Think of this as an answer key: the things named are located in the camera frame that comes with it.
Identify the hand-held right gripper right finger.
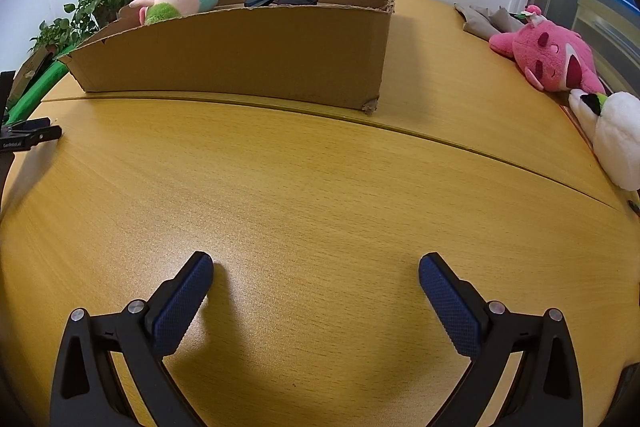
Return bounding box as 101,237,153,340
418,252,583,427

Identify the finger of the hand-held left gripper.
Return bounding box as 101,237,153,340
20,118,63,148

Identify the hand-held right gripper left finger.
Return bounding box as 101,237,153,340
50,252,216,427

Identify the brown cardboard box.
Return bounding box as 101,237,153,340
59,0,398,115

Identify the small brown cardboard piece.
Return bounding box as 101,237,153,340
10,47,58,100

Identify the green potted plant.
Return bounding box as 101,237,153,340
29,0,142,55

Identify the white plush toy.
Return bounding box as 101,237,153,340
568,89,640,192

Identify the grey cloth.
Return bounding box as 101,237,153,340
454,3,526,42

